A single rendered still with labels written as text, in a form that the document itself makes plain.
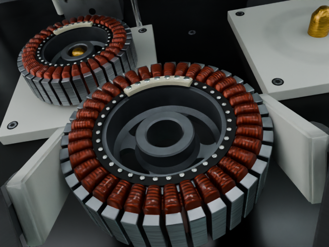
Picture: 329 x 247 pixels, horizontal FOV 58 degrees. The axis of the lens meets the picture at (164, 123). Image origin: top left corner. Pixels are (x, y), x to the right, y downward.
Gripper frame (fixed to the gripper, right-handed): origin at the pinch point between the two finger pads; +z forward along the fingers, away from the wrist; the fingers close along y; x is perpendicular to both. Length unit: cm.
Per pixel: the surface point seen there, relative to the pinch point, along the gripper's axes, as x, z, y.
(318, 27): 3.6, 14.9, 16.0
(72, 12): 9.6, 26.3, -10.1
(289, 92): -1.0, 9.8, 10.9
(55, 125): -0.6, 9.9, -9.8
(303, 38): 2.7, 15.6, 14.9
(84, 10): 9.7, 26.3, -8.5
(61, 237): -6.4, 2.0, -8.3
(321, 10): 5.1, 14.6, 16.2
